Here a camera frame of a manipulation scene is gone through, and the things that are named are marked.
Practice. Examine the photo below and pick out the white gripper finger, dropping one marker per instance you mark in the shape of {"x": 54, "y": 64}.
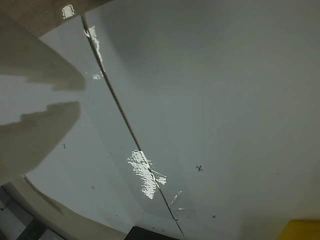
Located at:
{"x": 45, "y": 65}
{"x": 42, "y": 135}

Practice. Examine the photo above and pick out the yellow square plastic block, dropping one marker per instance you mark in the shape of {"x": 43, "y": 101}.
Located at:
{"x": 303, "y": 231}

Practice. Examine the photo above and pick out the dark brown cardboard box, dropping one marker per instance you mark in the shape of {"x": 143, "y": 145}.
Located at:
{"x": 150, "y": 233}

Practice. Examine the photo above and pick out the clear adhesive tape strip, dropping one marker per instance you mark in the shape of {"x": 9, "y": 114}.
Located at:
{"x": 145, "y": 172}
{"x": 96, "y": 50}

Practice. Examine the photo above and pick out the white paper sheet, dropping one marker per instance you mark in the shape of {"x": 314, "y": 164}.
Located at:
{"x": 105, "y": 150}
{"x": 225, "y": 100}

